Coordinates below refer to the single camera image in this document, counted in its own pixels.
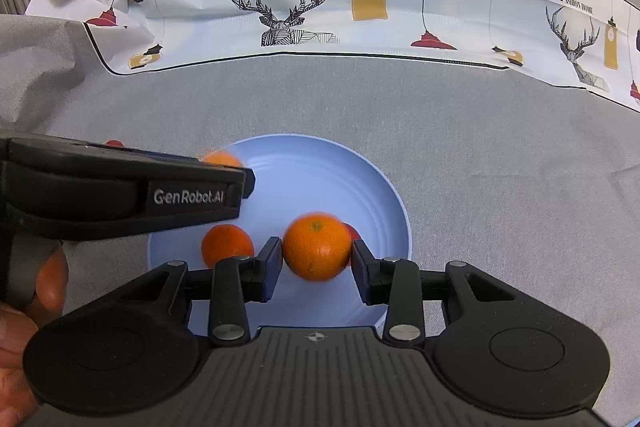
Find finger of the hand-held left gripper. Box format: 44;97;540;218
100;146;257;200

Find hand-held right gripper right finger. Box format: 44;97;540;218
350;239;527;346

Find person's left hand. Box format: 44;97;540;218
0;243;70;427

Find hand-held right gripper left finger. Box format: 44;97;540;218
106;236;285;347

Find large orange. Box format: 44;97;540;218
282;213;353;282
201;224;255;271

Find small orange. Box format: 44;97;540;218
200;149;246;170

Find light blue plate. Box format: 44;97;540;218
147;134;414;338

